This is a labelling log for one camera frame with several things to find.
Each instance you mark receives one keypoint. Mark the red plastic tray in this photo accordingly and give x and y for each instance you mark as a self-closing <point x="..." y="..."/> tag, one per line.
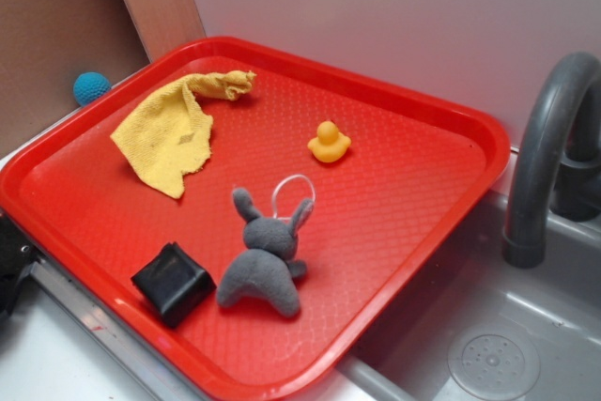
<point x="416" y="166"/>

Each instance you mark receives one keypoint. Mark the black rubber block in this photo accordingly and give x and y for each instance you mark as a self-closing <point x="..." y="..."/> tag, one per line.
<point x="174" y="284"/>

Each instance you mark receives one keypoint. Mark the grey toy sink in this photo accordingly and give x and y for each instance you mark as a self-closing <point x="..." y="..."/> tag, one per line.
<point x="469" y="326"/>

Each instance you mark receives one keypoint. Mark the yellow cloth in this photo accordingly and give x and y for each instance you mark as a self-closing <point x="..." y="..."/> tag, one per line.
<point x="167" y="136"/>

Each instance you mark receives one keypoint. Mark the grey toy faucet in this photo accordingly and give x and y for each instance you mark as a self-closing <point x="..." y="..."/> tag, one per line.
<point x="558" y="164"/>

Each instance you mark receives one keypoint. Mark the yellow rubber duck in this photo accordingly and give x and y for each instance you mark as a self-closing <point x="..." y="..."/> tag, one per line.
<point x="329" y="145"/>

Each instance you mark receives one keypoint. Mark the blue textured ball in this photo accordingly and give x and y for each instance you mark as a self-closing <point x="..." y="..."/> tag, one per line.
<point x="90" y="86"/>

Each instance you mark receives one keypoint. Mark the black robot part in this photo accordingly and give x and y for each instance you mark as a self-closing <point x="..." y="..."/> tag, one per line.
<point x="17" y="257"/>

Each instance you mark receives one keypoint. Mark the grey plush bunny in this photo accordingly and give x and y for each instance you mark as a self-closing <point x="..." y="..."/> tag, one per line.
<point x="268" y="268"/>

